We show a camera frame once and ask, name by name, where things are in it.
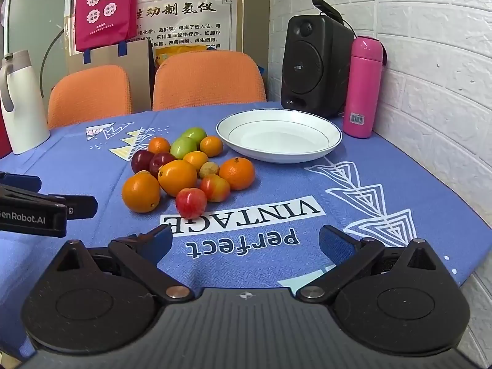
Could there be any mandarin with stem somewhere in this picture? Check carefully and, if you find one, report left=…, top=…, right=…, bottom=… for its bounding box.
left=148, top=137, right=171, bottom=155
left=219, top=157, right=256, bottom=191

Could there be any orange fabric chair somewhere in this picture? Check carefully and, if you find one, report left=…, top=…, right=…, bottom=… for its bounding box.
left=47, top=65, right=133, bottom=129
left=152, top=51, right=267, bottom=111

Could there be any pink bottle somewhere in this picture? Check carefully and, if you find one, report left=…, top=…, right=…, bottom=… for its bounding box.
left=343, top=36, right=387, bottom=139

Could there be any black cable loop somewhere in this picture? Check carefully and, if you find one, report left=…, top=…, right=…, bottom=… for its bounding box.
left=39, top=29, right=67, bottom=98

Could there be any dark red apple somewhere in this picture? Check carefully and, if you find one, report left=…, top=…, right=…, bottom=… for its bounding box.
left=149, top=152, right=177, bottom=177

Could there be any small green apple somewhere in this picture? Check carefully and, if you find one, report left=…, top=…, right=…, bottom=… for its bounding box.
left=170, top=137, right=198, bottom=161
left=181, top=127, right=207, bottom=147

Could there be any large orange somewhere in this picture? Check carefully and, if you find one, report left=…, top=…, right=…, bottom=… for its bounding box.
left=122, top=172, right=161, bottom=213
left=158, top=159, right=198, bottom=197

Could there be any white kettle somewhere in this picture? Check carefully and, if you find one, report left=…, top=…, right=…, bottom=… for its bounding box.
left=0, top=50, right=51, bottom=155

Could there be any black speaker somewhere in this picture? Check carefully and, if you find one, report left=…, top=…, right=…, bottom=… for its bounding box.
left=280, top=14, right=354, bottom=119

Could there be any dark red plum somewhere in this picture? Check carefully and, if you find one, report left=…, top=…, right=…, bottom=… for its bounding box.
left=131, top=149, right=155, bottom=174

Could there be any brown paper bag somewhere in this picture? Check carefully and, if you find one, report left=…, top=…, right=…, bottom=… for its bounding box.
left=65, top=13, right=154, bottom=121

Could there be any white plate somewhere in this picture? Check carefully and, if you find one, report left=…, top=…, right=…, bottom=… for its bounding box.
left=216, top=110, right=343, bottom=164

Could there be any yellow packaging bag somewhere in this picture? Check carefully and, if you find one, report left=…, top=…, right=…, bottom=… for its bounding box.
left=155, top=44, right=221, bottom=70

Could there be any blue printed tablecloth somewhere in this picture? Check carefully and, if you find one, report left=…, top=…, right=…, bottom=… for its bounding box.
left=0, top=102, right=492, bottom=356

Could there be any wall poster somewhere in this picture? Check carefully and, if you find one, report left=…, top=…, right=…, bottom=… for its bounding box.
left=135, top=0, right=244, bottom=52

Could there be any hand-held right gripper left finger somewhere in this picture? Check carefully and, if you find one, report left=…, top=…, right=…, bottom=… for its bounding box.
left=56, top=224, right=195, bottom=304

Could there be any magenta tote bag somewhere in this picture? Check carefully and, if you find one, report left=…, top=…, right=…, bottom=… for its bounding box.
left=75, top=0, right=140, bottom=52

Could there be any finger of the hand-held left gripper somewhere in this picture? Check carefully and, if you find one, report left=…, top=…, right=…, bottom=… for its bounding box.
left=0, top=184, right=98, bottom=219
left=0, top=173, right=42, bottom=192

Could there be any small red apple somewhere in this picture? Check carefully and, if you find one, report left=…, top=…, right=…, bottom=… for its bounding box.
left=176, top=188, right=208, bottom=220

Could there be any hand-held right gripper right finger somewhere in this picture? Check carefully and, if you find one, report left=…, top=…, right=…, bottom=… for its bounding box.
left=296, top=224, right=448, bottom=303

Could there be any red object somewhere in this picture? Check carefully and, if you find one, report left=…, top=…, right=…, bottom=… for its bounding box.
left=0, top=121, right=14, bottom=159

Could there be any red and yellow apple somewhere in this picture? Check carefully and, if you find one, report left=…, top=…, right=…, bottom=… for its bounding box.
left=199, top=174, right=231, bottom=203

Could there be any small orange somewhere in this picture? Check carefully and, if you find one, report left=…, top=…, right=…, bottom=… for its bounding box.
left=183, top=151, right=209, bottom=173
left=199, top=135, right=224, bottom=158

